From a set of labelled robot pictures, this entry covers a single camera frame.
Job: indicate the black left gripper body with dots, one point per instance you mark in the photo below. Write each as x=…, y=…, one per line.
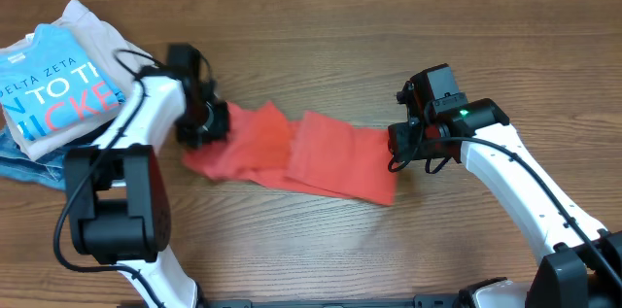
x=204, y=124

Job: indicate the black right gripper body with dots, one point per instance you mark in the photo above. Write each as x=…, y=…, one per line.
x=404, y=140

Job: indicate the red printed t-shirt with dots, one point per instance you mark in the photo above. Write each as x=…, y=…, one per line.
x=316, y=155

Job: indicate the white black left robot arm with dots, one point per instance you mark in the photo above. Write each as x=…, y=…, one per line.
x=117, y=217

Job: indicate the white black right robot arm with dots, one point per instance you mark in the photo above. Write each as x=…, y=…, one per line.
x=578, y=259

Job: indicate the beige folded garment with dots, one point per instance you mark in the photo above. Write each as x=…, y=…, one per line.
x=98, y=39

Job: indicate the black folded garment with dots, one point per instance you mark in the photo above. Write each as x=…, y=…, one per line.
x=99, y=131

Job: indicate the light blue folded t-shirt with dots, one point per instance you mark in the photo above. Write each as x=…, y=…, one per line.
x=51, y=84

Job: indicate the folded blue jeans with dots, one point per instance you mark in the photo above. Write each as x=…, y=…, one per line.
x=47, y=170

